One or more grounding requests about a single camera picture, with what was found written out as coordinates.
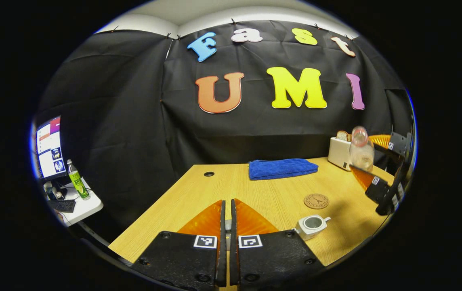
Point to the white toaster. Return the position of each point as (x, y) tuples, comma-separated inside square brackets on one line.
[(338, 155)]

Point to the white teacup lid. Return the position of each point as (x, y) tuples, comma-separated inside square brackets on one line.
[(228, 226)]

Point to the white teacup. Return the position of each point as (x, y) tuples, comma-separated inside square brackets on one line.
[(309, 230)]

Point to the round brown coaster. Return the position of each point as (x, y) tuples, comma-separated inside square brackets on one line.
[(316, 201)]

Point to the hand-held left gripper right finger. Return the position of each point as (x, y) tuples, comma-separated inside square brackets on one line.
[(234, 250)]

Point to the clear plastic water bottle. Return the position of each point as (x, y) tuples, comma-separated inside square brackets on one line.
[(361, 151)]

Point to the green drink bottle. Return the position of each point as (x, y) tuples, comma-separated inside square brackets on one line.
[(77, 182)]

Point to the black keyboard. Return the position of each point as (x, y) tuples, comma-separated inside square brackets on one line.
[(63, 205)]

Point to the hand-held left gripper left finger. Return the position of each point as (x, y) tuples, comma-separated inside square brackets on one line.
[(222, 250)]

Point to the blue towel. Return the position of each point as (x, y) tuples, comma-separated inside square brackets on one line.
[(281, 169)]

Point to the white side table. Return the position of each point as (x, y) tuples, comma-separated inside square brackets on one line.
[(87, 208)]

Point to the toast slice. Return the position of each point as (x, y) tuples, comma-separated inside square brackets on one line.
[(342, 136)]

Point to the computer monitor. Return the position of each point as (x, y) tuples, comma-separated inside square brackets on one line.
[(49, 147)]

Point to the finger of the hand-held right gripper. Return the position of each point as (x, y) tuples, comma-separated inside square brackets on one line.
[(376, 188), (398, 143)]

